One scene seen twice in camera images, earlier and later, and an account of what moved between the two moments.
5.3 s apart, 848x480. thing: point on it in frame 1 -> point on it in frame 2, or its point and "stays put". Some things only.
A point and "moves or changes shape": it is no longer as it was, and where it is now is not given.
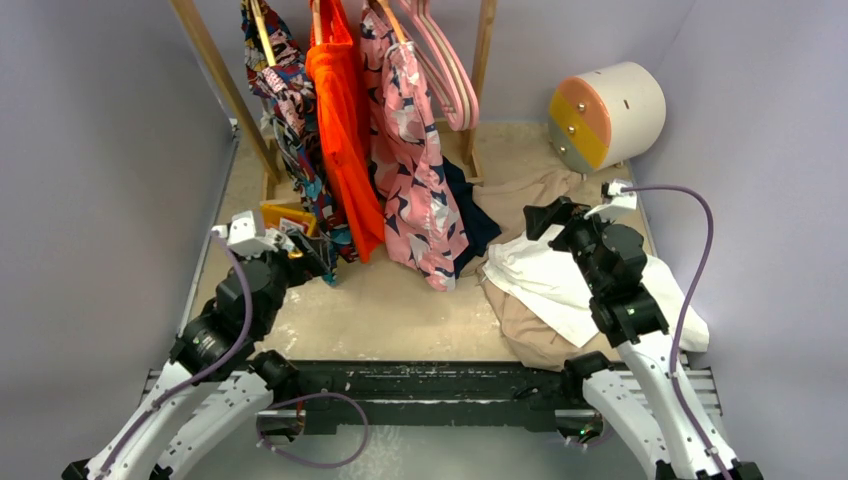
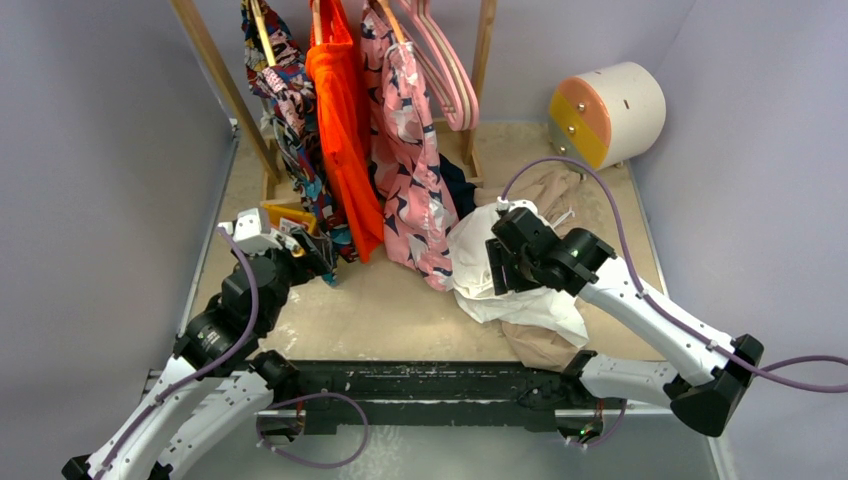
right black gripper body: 559,220 -> 500,266
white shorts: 542,275 moves or changes shape
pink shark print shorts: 422,223 stays put
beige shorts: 506,202 stays put
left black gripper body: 288,271 stays put
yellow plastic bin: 271,215 stays put
